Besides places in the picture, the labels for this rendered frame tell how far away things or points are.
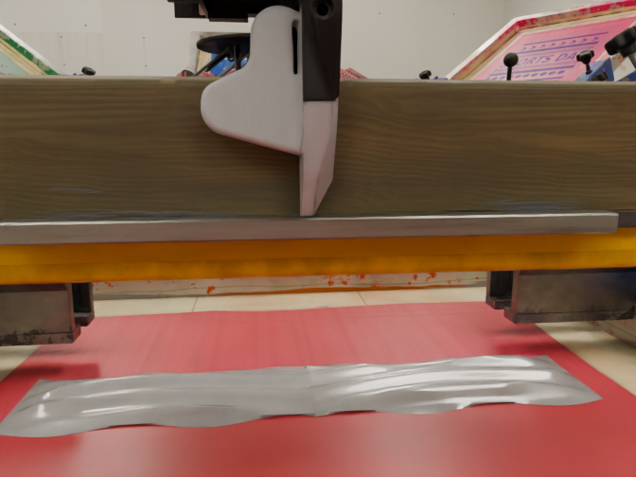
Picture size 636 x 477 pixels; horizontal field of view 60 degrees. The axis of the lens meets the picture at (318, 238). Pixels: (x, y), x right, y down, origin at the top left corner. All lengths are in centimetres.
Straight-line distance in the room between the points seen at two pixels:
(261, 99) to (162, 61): 437
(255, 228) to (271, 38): 8
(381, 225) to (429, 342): 20
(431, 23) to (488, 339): 444
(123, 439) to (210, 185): 15
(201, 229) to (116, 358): 20
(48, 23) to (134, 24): 62
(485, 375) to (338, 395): 10
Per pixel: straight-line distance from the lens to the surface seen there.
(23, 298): 42
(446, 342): 46
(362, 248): 29
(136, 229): 26
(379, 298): 56
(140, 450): 32
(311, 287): 57
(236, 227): 26
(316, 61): 24
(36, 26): 487
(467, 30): 492
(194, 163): 27
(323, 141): 24
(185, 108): 27
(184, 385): 38
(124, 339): 48
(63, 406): 37
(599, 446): 34
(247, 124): 25
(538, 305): 45
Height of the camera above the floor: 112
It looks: 11 degrees down
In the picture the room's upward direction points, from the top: straight up
